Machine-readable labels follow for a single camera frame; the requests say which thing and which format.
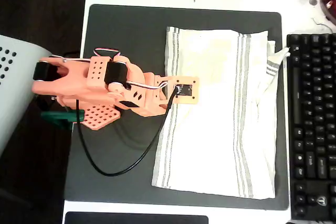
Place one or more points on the white striped dish towel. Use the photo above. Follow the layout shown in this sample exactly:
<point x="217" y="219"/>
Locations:
<point x="210" y="142"/>

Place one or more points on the orange 3D-printed robot arm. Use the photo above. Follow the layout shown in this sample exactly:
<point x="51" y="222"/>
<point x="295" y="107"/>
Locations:
<point x="76" y="82"/>

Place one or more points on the large black desk mat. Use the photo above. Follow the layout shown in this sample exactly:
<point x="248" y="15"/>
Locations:
<point x="126" y="32"/>

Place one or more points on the green table clamp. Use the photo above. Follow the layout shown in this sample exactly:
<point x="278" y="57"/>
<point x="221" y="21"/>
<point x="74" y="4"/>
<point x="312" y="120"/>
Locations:
<point x="60" y="117"/>

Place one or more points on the small black pad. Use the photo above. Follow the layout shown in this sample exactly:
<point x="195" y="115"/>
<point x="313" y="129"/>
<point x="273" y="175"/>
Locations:
<point x="131" y="219"/>

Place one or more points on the white perforated plastic chair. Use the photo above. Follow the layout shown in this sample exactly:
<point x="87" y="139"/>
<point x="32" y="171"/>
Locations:
<point x="13" y="90"/>

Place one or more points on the black mechanical keyboard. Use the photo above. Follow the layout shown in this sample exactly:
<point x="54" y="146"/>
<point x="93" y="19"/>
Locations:
<point x="312" y="129"/>

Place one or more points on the small round coin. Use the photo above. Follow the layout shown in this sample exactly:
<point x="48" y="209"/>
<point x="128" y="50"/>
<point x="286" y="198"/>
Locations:
<point x="313" y="1"/>

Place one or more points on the orange wrist camera mount plate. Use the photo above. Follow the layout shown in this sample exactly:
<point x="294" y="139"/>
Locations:
<point x="195" y="90"/>

